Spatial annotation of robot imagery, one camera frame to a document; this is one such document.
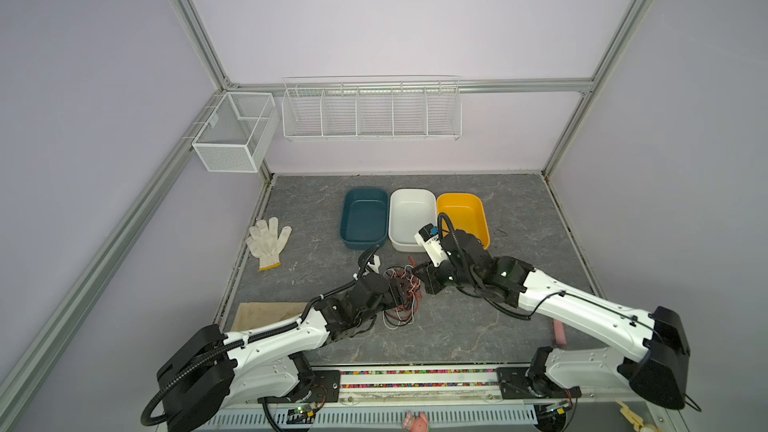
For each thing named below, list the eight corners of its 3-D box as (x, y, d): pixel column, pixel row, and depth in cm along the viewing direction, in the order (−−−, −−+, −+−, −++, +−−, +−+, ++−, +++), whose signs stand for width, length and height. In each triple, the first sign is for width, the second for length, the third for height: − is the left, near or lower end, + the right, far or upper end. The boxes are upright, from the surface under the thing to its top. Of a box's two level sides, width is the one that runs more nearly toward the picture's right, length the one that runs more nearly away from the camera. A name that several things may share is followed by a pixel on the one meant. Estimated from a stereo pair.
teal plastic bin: (339, 251, 101) (336, 242, 96) (346, 197, 116) (344, 187, 111) (388, 251, 101) (387, 242, 96) (389, 197, 116) (388, 187, 111)
